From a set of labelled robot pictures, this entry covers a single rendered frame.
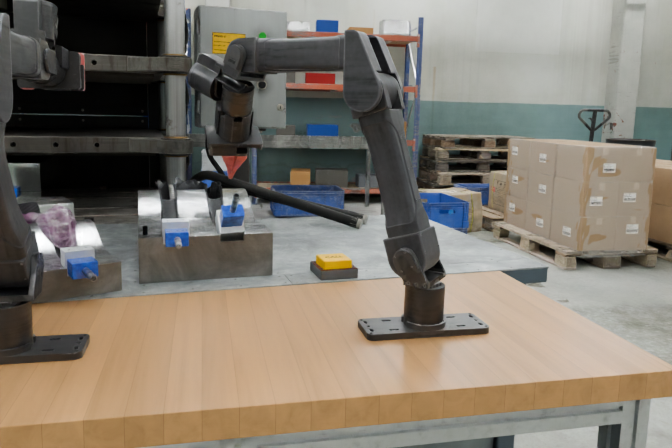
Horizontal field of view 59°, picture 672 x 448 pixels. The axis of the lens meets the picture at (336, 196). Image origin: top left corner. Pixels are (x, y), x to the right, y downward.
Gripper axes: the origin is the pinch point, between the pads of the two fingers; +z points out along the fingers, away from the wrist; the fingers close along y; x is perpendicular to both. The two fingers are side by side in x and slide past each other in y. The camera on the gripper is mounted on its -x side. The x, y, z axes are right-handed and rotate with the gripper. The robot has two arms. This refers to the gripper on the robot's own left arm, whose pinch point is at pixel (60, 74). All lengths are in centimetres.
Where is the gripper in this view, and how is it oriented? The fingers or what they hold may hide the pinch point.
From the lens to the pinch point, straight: 125.8
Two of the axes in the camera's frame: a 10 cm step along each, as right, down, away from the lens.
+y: -9.8, 0.1, -2.2
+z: -2.2, -1.2, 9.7
